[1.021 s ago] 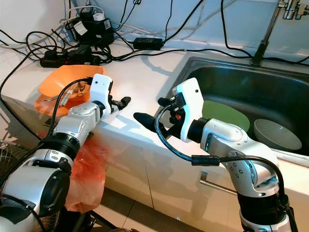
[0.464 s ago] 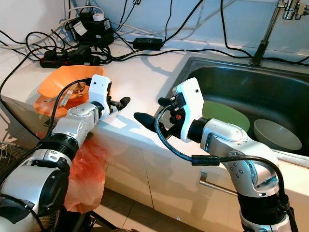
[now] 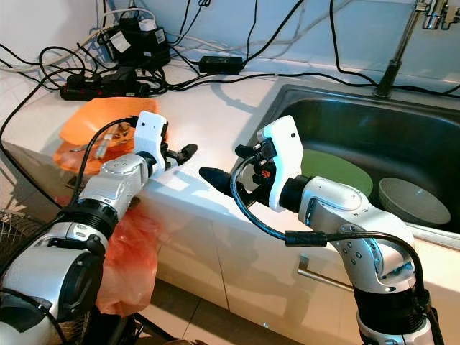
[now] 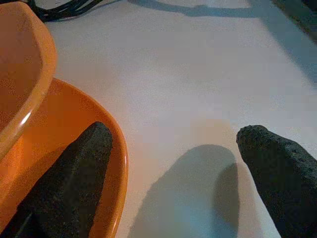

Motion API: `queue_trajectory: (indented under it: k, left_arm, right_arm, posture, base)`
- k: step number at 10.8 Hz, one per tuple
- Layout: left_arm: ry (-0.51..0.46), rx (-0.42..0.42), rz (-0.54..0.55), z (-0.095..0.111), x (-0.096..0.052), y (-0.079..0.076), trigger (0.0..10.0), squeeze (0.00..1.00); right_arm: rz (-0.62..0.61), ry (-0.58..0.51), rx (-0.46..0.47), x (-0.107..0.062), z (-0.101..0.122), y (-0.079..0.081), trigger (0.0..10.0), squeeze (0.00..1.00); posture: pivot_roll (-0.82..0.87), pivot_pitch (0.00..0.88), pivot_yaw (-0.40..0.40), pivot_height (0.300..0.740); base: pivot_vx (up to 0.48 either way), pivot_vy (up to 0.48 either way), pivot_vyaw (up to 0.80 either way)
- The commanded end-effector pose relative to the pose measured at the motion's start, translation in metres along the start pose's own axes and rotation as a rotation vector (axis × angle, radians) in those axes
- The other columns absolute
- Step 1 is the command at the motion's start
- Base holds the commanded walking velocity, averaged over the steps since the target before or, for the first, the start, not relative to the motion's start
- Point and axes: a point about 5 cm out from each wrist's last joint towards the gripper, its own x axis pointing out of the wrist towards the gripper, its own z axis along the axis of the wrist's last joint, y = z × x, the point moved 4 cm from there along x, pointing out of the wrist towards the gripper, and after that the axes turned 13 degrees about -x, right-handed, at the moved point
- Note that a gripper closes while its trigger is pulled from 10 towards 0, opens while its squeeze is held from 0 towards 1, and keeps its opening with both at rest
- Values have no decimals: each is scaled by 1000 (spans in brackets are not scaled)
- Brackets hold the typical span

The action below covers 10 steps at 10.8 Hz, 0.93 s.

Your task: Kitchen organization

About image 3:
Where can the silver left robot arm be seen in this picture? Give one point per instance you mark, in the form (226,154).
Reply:
(72,280)

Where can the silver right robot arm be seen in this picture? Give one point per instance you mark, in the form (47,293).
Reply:
(359,215)

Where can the green plate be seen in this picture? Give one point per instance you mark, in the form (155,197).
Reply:
(338,172)

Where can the small black power brick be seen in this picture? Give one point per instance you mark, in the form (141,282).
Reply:
(219,65)

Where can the black power strip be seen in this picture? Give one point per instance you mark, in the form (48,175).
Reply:
(100,88)

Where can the white cabinet front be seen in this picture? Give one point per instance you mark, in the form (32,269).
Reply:
(259,287)

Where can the stainless steel sink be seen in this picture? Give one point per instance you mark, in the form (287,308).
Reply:
(366,129)

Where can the black labelled power adapter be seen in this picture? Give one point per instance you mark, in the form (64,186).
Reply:
(136,43)

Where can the orange plastic bag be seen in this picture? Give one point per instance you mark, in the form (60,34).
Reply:
(133,266)

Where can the grey bowl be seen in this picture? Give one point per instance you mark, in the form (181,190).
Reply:
(413,201)

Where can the black fan stand legs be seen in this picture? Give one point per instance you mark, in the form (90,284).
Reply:
(151,332)

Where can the metal fan grille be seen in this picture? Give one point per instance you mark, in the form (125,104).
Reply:
(16,226)

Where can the silver curved faucet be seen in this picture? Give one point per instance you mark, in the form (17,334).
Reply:
(399,50)

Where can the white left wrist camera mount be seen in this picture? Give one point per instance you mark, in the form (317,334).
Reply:
(152,133)

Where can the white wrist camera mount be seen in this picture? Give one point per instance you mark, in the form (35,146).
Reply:
(152,133)
(284,140)

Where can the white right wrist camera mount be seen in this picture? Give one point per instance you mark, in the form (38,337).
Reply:
(284,140)

